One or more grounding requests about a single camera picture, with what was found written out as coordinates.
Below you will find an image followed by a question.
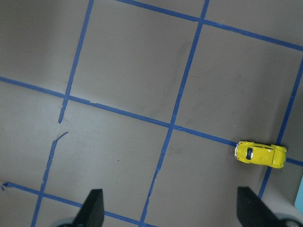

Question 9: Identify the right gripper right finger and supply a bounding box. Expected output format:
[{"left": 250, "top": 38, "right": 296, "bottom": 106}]
[{"left": 236, "top": 187, "right": 283, "bottom": 227}]

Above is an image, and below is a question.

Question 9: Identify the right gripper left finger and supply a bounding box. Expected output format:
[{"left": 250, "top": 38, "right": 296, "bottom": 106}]
[{"left": 72, "top": 189, "right": 105, "bottom": 227}]

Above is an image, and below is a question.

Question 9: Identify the yellow toy beetle car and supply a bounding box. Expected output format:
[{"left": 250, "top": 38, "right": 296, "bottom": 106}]
[{"left": 234, "top": 141, "right": 287, "bottom": 169}]

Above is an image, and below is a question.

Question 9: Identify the light blue plastic bin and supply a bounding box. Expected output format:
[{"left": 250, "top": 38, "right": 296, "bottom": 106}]
[{"left": 294, "top": 177, "right": 303, "bottom": 213}]

